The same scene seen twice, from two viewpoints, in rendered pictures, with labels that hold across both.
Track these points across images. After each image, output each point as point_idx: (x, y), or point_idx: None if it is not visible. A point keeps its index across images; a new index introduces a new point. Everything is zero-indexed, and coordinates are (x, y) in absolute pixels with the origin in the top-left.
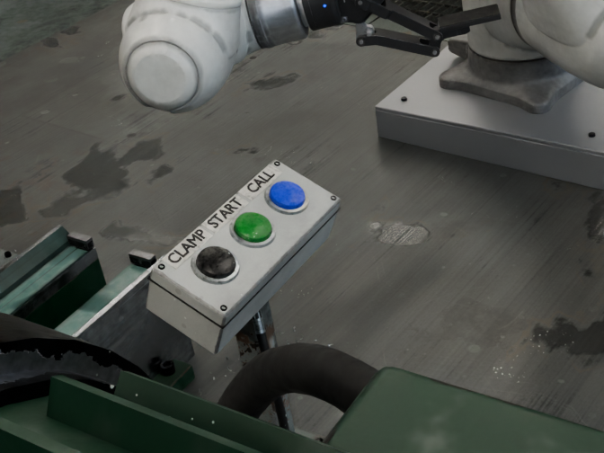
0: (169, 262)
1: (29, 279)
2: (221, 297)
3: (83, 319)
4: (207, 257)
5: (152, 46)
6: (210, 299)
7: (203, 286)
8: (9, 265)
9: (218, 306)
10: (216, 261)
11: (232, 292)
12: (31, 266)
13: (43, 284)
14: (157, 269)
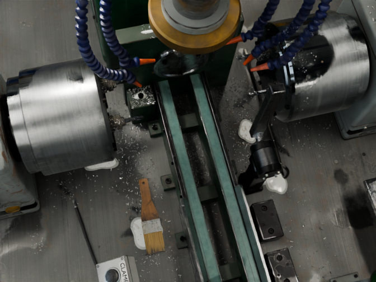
0: (121, 262)
1: (255, 272)
2: (101, 268)
3: (211, 272)
4: (113, 273)
5: None
6: (102, 264)
7: (108, 266)
8: (264, 268)
9: (99, 265)
10: (110, 275)
11: (100, 273)
12: (261, 277)
13: (247, 275)
14: (122, 257)
